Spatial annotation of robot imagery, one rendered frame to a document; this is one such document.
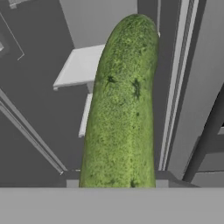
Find green cucumber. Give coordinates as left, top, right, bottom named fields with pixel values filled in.
left=79, top=13, right=160, bottom=188

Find grey fridge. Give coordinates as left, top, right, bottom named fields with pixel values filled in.
left=0, top=0, right=165, bottom=188

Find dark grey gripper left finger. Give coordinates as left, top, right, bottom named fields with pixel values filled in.
left=59, top=170, right=81, bottom=188

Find narrow white fridge shelf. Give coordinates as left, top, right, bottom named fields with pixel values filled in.
left=78, top=93, right=94, bottom=138

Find wide white fridge shelf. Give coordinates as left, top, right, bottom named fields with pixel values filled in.
left=52, top=43, right=107, bottom=92

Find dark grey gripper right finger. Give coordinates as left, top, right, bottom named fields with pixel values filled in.
left=155, top=170, right=200, bottom=188

